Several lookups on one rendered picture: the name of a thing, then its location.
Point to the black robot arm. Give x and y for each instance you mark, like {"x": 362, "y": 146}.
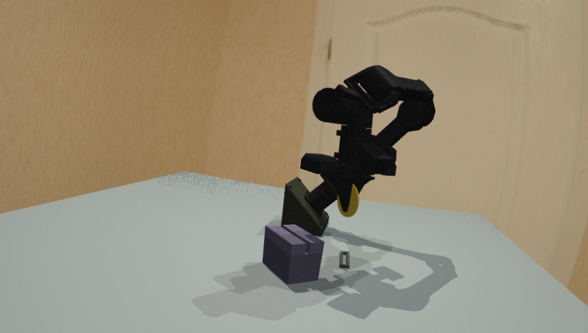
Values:
{"x": 351, "y": 106}

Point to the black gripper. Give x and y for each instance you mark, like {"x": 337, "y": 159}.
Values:
{"x": 344, "y": 174}

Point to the thin gold coin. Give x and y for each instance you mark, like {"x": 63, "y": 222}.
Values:
{"x": 353, "y": 205}

